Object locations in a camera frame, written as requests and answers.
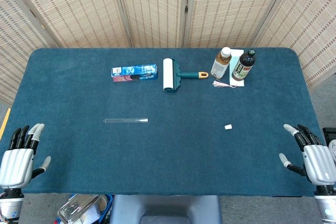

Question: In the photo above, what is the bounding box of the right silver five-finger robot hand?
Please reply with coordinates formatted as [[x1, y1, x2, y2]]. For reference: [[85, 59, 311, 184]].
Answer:
[[279, 123, 336, 187]]

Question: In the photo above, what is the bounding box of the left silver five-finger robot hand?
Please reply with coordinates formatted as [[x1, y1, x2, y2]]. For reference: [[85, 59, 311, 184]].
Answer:
[[0, 123, 52, 189]]

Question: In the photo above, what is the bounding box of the clear glass test tube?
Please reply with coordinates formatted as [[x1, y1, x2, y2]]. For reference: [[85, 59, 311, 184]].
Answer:
[[103, 118, 149, 124]]

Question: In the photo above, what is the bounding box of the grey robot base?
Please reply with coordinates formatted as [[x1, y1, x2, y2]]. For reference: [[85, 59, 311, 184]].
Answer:
[[109, 195, 223, 224]]

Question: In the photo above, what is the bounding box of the white round object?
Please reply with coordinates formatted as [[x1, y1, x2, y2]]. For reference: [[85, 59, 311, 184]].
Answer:
[[328, 140, 336, 161]]

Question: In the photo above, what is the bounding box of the black device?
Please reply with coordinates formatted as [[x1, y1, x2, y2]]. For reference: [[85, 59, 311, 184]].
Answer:
[[322, 127, 336, 146]]

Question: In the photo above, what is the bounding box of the clear plastic box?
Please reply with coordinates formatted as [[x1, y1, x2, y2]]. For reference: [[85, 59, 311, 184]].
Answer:
[[57, 194, 106, 224]]

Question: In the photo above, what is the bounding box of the white paper card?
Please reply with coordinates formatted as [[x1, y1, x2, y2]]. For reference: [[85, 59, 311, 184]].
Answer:
[[228, 49, 245, 88]]

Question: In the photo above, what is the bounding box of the dark tea bottle black cap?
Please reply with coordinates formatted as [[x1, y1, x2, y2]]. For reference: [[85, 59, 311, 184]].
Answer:
[[232, 49, 257, 82]]

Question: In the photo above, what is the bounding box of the pink white tassel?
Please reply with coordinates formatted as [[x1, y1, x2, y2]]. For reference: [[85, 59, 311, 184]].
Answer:
[[212, 80, 237, 88]]

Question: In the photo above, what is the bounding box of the light tea bottle white cap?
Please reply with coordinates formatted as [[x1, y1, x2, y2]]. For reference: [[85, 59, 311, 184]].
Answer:
[[211, 47, 232, 79]]

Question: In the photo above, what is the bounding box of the blue cookie box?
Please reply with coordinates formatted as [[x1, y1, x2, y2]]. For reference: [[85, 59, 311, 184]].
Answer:
[[111, 63, 159, 83]]

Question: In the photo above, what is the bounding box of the blue table cloth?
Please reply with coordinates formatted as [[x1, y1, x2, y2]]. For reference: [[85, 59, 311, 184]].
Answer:
[[0, 47, 331, 198]]

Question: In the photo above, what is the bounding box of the bamboo folding screen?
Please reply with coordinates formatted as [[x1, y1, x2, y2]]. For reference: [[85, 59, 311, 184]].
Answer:
[[0, 0, 336, 105]]

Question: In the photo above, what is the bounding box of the teal lint roller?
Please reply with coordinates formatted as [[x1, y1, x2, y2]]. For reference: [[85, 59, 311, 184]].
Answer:
[[162, 58, 209, 93]]

